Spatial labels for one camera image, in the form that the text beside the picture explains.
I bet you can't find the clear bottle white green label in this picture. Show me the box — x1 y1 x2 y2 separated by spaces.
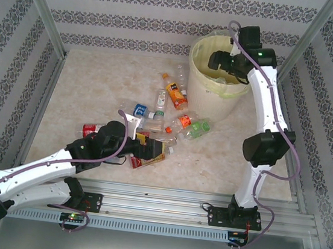
153 88 170 121

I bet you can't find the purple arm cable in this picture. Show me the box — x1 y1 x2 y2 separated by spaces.
201 19 319 249
0 95 132 244

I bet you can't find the gold red tea bottle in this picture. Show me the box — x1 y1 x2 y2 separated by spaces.
128 142 176 174

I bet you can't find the clear bottle green band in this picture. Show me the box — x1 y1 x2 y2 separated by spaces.
140 118 165 134

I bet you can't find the clear bottle blue label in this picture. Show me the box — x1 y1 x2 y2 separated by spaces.
118 100 157 121

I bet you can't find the aluminium side rail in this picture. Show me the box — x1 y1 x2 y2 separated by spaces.
7 51 68 187

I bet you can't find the cream waste bin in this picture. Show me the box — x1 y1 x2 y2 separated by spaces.
184 27 259 104

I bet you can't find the orange juice bottle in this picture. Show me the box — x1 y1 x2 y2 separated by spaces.
157 72 192 112

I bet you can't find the white round bin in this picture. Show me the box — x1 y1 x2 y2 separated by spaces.
182 68 252 126

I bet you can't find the red white label water bottle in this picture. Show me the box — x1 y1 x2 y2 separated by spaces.
81 122 106 141

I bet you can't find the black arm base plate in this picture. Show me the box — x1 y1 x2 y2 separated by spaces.
205 204 265 233
46 188 104 214

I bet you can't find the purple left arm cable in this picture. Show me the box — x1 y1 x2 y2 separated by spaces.
0 95 132 244

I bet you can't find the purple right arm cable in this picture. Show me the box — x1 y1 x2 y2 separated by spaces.
201 19 319 249

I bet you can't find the aluminium frame post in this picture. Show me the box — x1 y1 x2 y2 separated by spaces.
276 0 333 89
7 0 75 58

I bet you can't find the slotted grey cable duct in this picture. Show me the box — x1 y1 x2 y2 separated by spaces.
5 204 230 244

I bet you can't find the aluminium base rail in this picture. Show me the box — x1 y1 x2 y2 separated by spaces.
0 167 323 243

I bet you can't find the small controller board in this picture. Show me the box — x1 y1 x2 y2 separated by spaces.
59 211 87 224
227 230 250 248

